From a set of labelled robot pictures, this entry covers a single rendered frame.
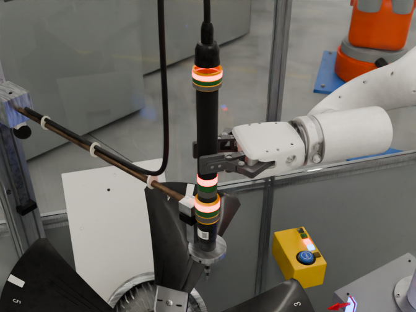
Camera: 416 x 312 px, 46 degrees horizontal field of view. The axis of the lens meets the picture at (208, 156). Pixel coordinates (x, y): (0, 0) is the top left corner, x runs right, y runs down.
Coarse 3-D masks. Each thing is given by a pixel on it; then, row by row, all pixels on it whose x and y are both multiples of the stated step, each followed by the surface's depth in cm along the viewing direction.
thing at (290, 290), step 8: (288, 280) 118; (296, 280) 118; (272, 288) 117; (280, 288) 117; (288, 288) 117; (296, 288) 117; (256, 296) 115; (264, 296) 115; (272, 296) 115; (280, 296) 115; (288, 296) 116; (296, 296) 116; (304, 296) 116; (240, 304) 114; (248, 304) 114; (256, 304) 114; (264, 304) 114; (272, 304) 114; (280, 304) 114; (288, 304) 114; (304, 304) 115
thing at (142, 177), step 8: (24, 112) 114; (40, 120) 111; (48, 128) 110; (56, 128) 108; (64, 136) 106; (80, 144) 104; (96, 152) 101; (112, 160) 98; (120, 168) 97; (128, 168) 96; (136, 176) 95; (144, 176) 94; (152, 184) 92; (160, 184) 92; (168, 192) 90; (176, 192) 90; (176, 200) 89
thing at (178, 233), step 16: (160, 192) 111; (224, 192) 106; (160, 208) 110; (176, 208) 108; (224, 208) 105; (160, 224) 110; (176, 224) 108; (224, 224) 104; (160, 240) 109; (176, 240) 107; (160, 256) 109; (176, 256) 106; (160, 272) 108; (176, 272) 105; (192, 272) 104; (176, 288) 105; (192, 288) 103
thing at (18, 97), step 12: (0, 84) 120; (12, 84) 120; (0, 96) 115; (12, 96) 115; (24, 96) 116; (0, 108) 115; (12, 108) 115; (0, 120) 118; (12, 120) 116; (24, 120) 118
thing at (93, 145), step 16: (160, 0) 70; (208, 0) 65; (160, 16) 72; (208, 16) 66; (160, 32) 73; (160, 48) 74; (160, 64) 76; (32, 112) 112; (64, 128) 106; (96, 144) 101
